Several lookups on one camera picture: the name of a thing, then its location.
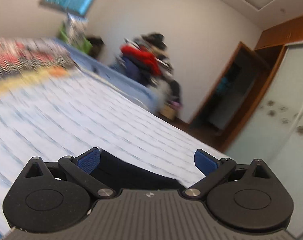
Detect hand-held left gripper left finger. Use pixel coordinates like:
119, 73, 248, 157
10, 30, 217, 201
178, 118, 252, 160
23, 147, 117, 200

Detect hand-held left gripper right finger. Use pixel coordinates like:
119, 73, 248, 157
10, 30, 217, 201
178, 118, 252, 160
182, 149, 280, 200

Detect colourful patterned blanket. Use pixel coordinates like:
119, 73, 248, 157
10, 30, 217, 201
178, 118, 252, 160
0, 37, 75, 102

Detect floral pillow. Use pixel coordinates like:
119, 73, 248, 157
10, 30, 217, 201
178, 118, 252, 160
66, 13, 89, 53

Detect wooden overhead cabinet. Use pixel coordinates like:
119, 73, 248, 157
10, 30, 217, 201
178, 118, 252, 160
255, 13, 303, 51

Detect wooden door frame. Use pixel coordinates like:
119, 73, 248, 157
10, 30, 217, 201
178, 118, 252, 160
188, 41, 287, 152

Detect blue mattress cover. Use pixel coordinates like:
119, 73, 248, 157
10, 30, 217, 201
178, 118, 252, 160
66, 44, 160, 112

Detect green plastic stool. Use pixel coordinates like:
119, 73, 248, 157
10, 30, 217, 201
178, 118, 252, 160
59, 22, 92, 55

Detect black bag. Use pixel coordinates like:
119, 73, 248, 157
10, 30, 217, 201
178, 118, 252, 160
87, 36, 106, 61

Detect pile of clothes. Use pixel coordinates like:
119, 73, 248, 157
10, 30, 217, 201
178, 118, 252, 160
113, 32, 183, 109

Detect white script-printed bed sheet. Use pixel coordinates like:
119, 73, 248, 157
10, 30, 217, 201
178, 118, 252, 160
0, 74, 233, 237

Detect black pants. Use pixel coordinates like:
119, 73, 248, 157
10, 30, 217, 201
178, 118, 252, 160
89, 149, 187, 191

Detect frosted glass wardrobe door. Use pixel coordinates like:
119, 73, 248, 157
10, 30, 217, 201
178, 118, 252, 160
226, 39, 303, 238

